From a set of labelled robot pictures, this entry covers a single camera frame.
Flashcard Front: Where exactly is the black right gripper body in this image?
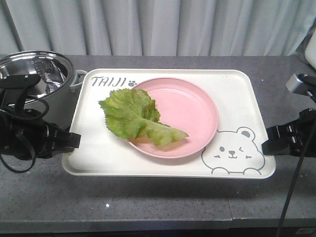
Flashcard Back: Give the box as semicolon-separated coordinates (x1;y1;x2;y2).
277;109;316;158

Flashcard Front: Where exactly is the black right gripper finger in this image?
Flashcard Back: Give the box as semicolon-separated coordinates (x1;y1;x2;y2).
262;125;293;155

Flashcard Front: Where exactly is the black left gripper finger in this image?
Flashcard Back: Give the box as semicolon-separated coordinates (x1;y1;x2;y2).
68;132;81;148

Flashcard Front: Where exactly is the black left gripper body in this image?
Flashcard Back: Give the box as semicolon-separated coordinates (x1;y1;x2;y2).
0;108;72;159

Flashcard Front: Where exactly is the cream bear serving tray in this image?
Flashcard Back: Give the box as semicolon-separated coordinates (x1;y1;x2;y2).
62;69;276;179

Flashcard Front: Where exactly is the green lettuce leaf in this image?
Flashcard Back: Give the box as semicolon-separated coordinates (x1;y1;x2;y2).
98;88;189;146

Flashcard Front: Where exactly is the pink round plate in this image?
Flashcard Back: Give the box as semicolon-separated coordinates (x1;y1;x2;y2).
129;78;219;158

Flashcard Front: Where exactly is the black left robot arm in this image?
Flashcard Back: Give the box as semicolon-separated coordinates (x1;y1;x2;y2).
0;108;81;160

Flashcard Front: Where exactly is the white blender appliance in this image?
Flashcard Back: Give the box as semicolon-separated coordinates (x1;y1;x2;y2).
305;31;316;69

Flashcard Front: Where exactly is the white pleated curtain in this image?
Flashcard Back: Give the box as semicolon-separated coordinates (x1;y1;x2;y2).
0;0;316;56

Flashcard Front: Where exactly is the black left camera cable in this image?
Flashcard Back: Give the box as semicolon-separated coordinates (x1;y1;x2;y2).
0;96;50;173

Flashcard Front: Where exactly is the black camera cable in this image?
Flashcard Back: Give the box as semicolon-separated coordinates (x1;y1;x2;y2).
275;91;316;237
0;96;50;173

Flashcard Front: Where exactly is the black right camera cable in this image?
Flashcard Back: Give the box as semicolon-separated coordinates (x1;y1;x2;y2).
275;91;316;237

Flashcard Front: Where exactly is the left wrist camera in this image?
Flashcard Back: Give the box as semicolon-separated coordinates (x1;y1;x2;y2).
0;74;40;112

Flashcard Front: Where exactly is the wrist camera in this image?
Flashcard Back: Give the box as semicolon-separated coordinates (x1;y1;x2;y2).
286;74;316;96
0;74;40;112

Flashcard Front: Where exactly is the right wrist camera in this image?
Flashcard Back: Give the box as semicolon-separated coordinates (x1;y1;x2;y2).
286;74;316;96

